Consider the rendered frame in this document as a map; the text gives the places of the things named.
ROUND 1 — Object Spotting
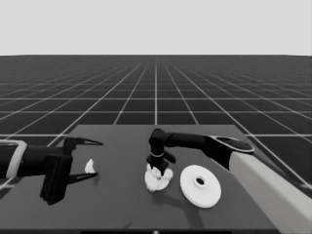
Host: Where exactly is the small white T-shaped piece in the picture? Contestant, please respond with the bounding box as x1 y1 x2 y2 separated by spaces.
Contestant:
84 159 97 175

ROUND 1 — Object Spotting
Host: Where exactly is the large thick white disc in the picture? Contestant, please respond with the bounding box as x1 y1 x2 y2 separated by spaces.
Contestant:
179 165 223 210

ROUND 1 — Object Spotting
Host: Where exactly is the white round carrier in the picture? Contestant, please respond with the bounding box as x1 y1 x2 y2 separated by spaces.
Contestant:
144 164 175 193

